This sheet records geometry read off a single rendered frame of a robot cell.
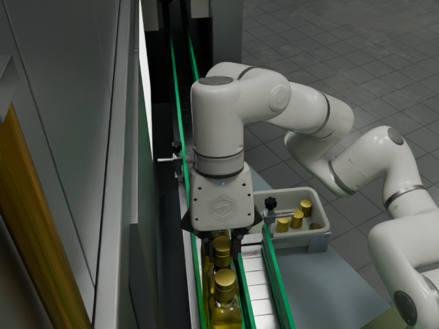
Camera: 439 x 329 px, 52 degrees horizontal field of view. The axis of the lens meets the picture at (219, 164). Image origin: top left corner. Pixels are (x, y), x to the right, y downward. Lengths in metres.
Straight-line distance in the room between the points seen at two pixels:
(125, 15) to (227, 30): 0.81
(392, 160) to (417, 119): 2.37
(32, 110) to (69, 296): 0.12
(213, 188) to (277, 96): 0.17
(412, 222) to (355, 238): 1.51
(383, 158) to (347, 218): 1.56
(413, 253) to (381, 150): 0.20
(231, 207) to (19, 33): 0.47
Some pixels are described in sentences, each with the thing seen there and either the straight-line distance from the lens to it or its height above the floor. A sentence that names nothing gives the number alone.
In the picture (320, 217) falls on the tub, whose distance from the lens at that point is 1.30.
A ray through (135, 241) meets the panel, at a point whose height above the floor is 1.28.
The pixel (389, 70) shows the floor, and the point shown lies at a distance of 3.81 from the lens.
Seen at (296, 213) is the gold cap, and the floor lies 0.81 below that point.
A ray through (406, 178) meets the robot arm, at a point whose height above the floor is 1.17.
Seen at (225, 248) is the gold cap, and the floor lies 1.17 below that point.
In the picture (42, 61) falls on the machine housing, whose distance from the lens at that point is 0.34.
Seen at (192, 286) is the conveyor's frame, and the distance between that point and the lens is 1.07.
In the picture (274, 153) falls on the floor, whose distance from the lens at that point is 2.78.
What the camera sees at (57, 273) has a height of 1.57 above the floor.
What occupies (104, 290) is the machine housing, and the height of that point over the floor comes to 1.39.
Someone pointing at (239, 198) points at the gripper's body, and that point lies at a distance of 0.70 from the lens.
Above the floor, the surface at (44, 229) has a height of 1.61.
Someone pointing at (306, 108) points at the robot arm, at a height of 1.33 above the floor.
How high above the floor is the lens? 1.77
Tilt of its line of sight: 41 degrees down
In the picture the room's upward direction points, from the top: straight up
